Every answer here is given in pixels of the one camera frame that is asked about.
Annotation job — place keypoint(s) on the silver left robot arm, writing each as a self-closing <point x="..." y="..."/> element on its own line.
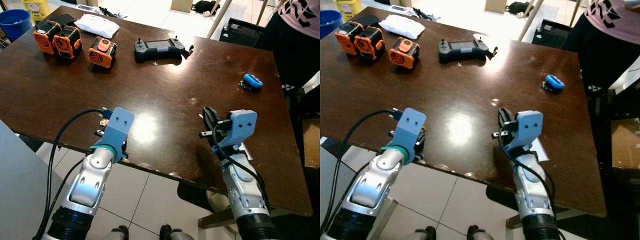
<point x="90" y="182"/>
<point x="372" y="182"/>

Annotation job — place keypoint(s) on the blue hook on black base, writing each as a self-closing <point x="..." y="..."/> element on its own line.
<point x="253" y="81"/>
<point x="554" y="82"/>

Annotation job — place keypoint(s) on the dark brown wooden table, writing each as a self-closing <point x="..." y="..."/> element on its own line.
<point x="465" y="95"/>
<point x="165" y="95"/>

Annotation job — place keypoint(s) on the black handheld remote controller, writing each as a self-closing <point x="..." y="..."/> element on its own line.
<point x="462" y="49"/>
<point x="159" y="49"/>

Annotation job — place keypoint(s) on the orange black fan device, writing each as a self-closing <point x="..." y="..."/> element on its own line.
<point x="404" y="52"/>
<point x="44" y="36"/>
<point x="346" y="38"/>
<point x="371" y="43"/>
<point x="102" y="52"/>
<point x="68" y="42"/>

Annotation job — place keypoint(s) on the black plastic crate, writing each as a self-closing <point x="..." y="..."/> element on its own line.
<point x="242" y="33"/>
<point x="550" y="34"/>

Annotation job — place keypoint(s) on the grey white panel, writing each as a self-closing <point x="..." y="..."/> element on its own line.
<point x="330" y="175"/>
<point x="20" y="185"/>

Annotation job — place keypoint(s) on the wooden pole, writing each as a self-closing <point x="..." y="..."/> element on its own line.
<point x="220" y="19"/>
<point x="531" y="20"/>

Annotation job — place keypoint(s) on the black right robot foot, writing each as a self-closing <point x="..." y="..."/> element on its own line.
<point x="479" y="233"/>
<point x="172" y="233"/>

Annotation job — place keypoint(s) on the white plastic bag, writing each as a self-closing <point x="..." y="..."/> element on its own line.
<point x="97" y="25"/>
<point x="402" y="26"/>

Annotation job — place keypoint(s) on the black backpack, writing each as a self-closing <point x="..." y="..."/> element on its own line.
<point x="205" y="6"/>
<point x="518" y="7"/>

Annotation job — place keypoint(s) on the cardboard box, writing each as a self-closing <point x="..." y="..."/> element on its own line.
<point x="496" y="5"/>
<point x="182" y="5"/>

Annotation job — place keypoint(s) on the person in pink shirt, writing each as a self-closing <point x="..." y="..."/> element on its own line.
<point x="605" y="40"/>
<point x="295" y="40"/>

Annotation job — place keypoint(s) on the flat black case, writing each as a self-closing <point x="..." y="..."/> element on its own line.
<point x="367" y="20"/>
<point x="62" y="19"/>

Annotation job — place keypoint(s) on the small white device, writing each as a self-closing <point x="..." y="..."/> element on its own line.
<point x="403" y="9"/>
<point x="88" y="8"/>

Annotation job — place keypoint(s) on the blue plastic bucket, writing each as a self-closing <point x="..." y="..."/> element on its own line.
<point x="14" y="22"/>
<point x="329" y="22"/>

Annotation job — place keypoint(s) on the yellow box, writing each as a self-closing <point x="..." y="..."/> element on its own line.
<point x="348" y="7"/>
<point x="36" y="7"/>

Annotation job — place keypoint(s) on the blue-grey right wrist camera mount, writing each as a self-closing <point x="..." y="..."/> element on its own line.
<point x="526" y="127"/>
<point x="241" y="126"/>

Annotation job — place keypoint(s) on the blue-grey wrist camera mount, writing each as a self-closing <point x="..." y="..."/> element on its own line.
<point x="409" y="130"/>
<point x="241" y="126"/>
<point x="119" y="127"/>
<point x="526" y="127"/>

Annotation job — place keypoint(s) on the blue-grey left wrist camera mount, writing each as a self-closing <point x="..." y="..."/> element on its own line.
<point x="409" y="130"/>
<point x="119" y="127"/>

